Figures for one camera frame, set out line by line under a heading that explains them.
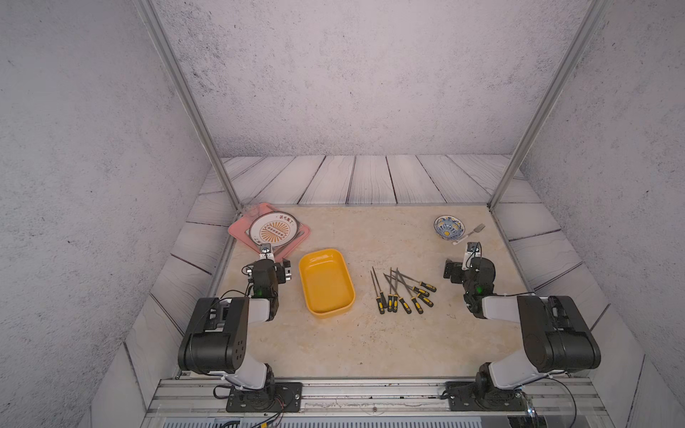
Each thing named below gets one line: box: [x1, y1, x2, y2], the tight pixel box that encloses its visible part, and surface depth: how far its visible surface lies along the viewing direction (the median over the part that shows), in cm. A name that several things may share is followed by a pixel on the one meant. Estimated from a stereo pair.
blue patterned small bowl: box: [433, 214, 466, 241], surface depth 113 cm
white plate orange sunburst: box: [248, 210, 300, 247], surface depth 113 cm
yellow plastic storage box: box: [298, 247, 356, 318], surface depth 98 cm
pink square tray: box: [227, 202, 276, 254], surface depth 114 cm
